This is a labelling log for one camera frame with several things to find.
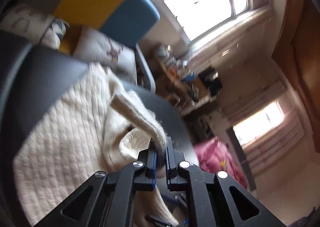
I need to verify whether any cream knitted sweater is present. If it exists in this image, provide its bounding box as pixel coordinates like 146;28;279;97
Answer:
13;63;167;225

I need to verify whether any pink blanket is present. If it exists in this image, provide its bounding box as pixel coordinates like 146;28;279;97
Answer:
193;137;248;189

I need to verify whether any wooden side table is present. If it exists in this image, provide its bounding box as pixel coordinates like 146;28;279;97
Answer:
155;57;217;116

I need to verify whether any grey yellow blue sofa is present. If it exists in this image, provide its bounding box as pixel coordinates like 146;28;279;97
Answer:
15;0;161;93

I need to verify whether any deer print cushion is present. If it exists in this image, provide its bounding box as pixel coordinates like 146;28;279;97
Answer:
73;26;137;84

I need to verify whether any triangle pattern cushion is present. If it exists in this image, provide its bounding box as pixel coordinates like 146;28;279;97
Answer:
1;4;69;50

